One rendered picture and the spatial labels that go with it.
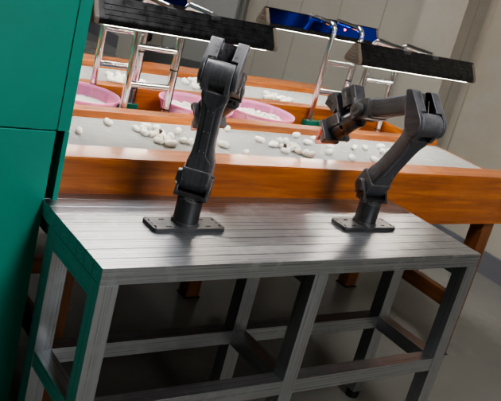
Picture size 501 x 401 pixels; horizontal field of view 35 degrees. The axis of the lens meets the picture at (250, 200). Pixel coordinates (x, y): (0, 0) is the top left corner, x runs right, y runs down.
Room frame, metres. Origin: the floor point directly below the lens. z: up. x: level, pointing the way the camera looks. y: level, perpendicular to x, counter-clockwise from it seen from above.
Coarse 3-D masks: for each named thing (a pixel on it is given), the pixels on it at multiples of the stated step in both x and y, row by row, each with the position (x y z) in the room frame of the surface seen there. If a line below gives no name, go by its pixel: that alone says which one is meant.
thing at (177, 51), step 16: (144, 0) 2.38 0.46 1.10; (160, 0) 2.32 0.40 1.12; (144, 48) 2.41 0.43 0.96; (160, 48) 2.45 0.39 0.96; (176, 48) 2.49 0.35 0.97; (128, 64) 2.40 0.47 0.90; (176, 64) 2.49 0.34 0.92; (128, 80) 2.39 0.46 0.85; (176, 80) 2.51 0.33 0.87; (128, 96) 2.40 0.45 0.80
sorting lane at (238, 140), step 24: (72, 120) 2.19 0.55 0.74; (96, 120) 2.26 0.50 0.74; (120, 120) 2.32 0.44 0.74; (72, 144) 1.97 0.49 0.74; (96, 144) 2.02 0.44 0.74; (120, 144) 2.08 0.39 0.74; (144, 144) 2.14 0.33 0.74; (192, 144) 2.28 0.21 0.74; (216, 144) 2.35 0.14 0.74; (240, 144) 2.42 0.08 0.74; (264, 144) 2.50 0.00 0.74; (288, 144) 2.59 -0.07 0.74; (336, 144) 2.78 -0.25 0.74; (360, 144) 2.89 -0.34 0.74; (384, 144) 3.00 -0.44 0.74; (480, 168) 3.03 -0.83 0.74
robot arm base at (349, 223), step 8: (360, 200) 2.15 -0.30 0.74; (360, 208) 2.14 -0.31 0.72; (368, 208) 2.13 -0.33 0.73; (376, 208) 2.13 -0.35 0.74; (360, 216) 2.13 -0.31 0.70; (368, 216) 2.13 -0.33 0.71; (376, 216) 2.14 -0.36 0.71; (336, 224) 2.10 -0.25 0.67; (344, 224) 2.09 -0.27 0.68; (352, 224) 2.11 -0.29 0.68; (360, 224) 2.13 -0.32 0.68; (368, 224) 2.12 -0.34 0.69; (376, 224) 2.17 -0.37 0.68; (384, 224) 2.19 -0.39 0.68
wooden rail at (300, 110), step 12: (96, 84) 2.62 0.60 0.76; (108, 84) 2.65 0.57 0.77; (120, 84) 2.70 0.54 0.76; (120, 96) 2.68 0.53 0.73; (144, 96) 2.73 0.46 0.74; (156, 96) 2.76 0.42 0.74; (144, 108) 2.74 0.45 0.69; (156, 108) 2.77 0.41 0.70; (288, 108) 3.14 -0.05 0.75; (300, 108) 3.18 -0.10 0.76; (324, 108) 3.27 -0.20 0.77; (300, 120) 3.19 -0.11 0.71
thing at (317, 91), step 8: (312, 16) 3.30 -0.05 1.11; (320, 16) 3.28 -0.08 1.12; (328, 24) 3.21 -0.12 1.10; (344, 24) 3.37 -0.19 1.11; (352, 24) 3.34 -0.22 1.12; (336, 32) 3.20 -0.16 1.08; (360, 32) 3.29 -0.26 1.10; (328, 40) 3.19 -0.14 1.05; (360, 40) 3.28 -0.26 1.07; (328, 48) 3.19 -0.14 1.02; (328, 56) 3.19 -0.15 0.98; (328, 64) 3.20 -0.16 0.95; (336, 64) 3.22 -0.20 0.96; (344, 64) 3.25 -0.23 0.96; (352, 64) 3.28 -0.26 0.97; (320, 72) 3.19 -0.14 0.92; (352, 72) 3.28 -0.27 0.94; (320, 80) 3.19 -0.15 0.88; (320, 88) 3.20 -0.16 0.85; (312, 104) 3.19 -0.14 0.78; (312, 112) 3.19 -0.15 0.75; (304, 120) 3.18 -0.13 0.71; (312, 120) 3.21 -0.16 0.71
